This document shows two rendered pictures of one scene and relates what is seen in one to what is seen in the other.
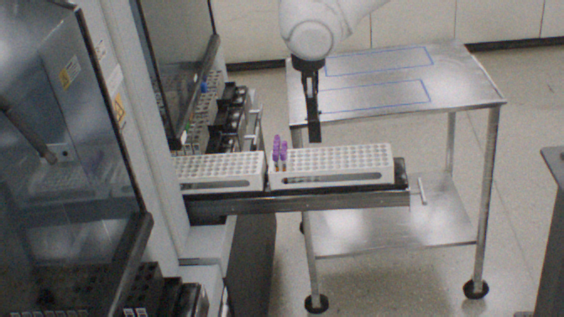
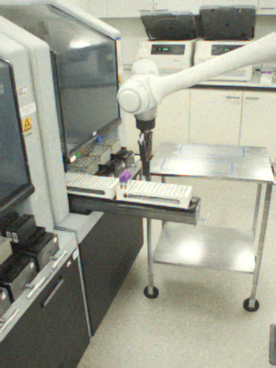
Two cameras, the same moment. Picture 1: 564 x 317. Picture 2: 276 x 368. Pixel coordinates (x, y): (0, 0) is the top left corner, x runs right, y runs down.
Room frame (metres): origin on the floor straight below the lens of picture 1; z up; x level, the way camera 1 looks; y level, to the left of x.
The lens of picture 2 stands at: (-0.15, -0.31, 1.52)
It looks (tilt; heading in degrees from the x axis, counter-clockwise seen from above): 26 degrees down; 11
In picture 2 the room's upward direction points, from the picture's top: 2 degrees counter-clockwise
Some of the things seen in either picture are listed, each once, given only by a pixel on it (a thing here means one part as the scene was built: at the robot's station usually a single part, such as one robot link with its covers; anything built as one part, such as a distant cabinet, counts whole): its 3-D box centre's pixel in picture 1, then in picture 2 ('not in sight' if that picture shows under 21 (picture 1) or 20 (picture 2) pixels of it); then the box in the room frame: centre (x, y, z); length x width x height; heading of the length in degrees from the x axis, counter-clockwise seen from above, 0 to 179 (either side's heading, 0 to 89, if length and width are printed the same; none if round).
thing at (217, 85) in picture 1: (217, 85); (115, 147); (1.66, 0.16, 0.85); 0.12 x 0.02 x 0.06; 171
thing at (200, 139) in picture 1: (201, 138); (91, 168); (1.36, 0.21, 0.85); 0.12 x 0.02 x 0.06; 172
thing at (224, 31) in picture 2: not in sight; (226, 42); (3.73, -0.50, 1.24); 0.62 x 0.56 x 0.69; 172
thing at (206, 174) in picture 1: (206, 175); (85, 186); (1.20, 0.19, 0.83); 0.30 x 0.10 x 0.06; 82
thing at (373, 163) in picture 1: (331, 168); (154, 194); (1.15, -0.12, 0.83); 0.30 x 0.10 x 0.06; 82
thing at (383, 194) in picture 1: (279, 189); (123, 202); (1.17, 0.02, 0.78); 0.73 x 0.14 x 0.09; 82
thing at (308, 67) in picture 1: (309, 68); (145, 130); (1.16, -0.09, 1.11); 0.08 x 0.07 x 0.09; 172
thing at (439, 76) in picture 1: (385, 180); (207, 225); (1.62, -0.35, 0.41); 0.67 x 0.46 x 0.82; 86
